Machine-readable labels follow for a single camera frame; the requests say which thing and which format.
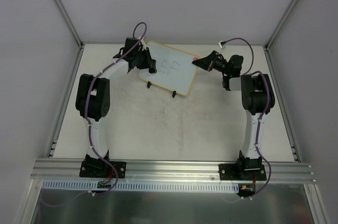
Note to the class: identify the yellow framed small whiteboard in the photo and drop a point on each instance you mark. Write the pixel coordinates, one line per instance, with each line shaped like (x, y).
(175, 71)

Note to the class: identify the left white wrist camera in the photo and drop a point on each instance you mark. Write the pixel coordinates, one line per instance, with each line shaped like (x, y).
(142, 43)

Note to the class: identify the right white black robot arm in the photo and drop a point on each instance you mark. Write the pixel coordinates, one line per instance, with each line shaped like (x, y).
(257, 98)

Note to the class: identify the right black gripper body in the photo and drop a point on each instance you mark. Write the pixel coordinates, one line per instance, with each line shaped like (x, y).
(210, 62)

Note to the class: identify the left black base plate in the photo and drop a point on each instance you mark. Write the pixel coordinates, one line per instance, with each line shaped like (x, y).
(99, 169)

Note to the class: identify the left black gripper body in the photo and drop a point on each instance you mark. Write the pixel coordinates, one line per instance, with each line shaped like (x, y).
(145, 60)

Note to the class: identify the aluminium mounting rail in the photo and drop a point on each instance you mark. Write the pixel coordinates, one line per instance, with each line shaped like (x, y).
(172, 171)

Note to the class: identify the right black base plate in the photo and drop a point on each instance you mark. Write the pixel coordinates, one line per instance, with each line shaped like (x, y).
(232, 171)

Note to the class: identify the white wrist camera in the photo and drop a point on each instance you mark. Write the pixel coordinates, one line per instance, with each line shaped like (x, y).
(142, 43)
(222, 44)

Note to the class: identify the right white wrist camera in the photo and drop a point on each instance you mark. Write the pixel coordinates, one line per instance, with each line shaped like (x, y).
(222, 44)

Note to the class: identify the white slotted cable duct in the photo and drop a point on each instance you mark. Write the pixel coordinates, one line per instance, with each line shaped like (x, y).
(142, 186)

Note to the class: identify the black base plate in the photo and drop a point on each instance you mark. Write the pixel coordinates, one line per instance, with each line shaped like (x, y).
(99, 169)
(232, 171)

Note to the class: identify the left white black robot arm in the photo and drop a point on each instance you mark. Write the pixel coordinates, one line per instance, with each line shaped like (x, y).
(93, 103)

